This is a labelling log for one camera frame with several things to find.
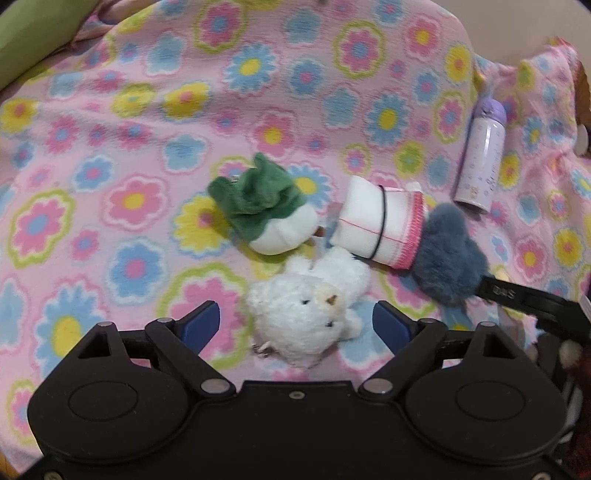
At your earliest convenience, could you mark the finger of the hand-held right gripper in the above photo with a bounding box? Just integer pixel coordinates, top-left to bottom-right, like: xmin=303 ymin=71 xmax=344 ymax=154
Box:
xmin=475 ymin=273 xmax=591 ymax=341

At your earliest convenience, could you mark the green cushion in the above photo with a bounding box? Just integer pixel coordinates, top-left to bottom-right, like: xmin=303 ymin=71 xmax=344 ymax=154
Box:
xmin=0 ymin=0 xmax=102 ymax=90

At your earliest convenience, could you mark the rolled white pink towel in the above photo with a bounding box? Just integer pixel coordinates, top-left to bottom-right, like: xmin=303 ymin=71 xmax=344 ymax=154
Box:
xmin=329 ymin=174 xmax=426 ymax=271

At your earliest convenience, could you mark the black hair tie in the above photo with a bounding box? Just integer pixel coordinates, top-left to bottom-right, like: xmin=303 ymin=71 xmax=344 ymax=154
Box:
xmin=372 ymin=185 xmax=389 ymax=259

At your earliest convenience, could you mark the green and white plush toy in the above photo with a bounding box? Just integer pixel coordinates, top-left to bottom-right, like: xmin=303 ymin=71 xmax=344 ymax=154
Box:
xmin=208 ymin=153 xmax=326 ymax=256

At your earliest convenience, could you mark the pink floral fleece blanket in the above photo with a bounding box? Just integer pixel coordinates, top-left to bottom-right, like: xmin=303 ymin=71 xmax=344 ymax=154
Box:
xmin=0 ymin=0 xmax=591 ymax=462

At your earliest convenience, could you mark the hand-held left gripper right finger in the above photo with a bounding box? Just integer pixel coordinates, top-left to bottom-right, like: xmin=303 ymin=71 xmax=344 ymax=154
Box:
xmin=358 ymin=300 xmax=520 ymax=398

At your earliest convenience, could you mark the white fluffy bird plush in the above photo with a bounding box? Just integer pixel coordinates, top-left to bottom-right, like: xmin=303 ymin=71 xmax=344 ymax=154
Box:
xmin=246 ymin=247 xmax=372 ymax=369

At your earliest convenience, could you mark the purple and white bottle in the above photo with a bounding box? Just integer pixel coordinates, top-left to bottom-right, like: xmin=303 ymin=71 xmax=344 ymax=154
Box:
xmin=453 ymin=97 xmax=508 ymax=214

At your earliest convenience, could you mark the brown wooden furniture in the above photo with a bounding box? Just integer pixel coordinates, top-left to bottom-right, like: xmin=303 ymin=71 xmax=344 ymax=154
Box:
xmin=570 ymin=60 xmax=591 ymax=158

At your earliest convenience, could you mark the blue-grey fluffy plush toy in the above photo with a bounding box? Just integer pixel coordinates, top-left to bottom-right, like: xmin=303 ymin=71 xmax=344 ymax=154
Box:
xmin=412 ymin=203 xmax=489 ymax=328

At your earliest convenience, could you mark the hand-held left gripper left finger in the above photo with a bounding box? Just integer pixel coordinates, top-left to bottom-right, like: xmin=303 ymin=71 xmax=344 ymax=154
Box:
xmin=76 ymin=300 xmax=236 ymax=398

